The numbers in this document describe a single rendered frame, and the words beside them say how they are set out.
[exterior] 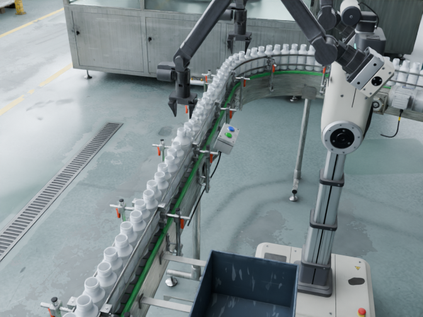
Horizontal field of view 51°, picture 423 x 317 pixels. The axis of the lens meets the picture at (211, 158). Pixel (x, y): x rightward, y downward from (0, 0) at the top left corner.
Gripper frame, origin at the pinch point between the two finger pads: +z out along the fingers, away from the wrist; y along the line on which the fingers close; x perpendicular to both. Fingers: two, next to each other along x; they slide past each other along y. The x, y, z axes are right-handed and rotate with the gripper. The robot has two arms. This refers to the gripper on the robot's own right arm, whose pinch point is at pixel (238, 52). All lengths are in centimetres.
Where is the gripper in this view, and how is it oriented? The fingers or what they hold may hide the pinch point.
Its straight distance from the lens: 210.9
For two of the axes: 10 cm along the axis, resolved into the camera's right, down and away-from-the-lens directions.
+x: -2.2, 5.1, -8.3
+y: -9.7, -1.3, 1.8
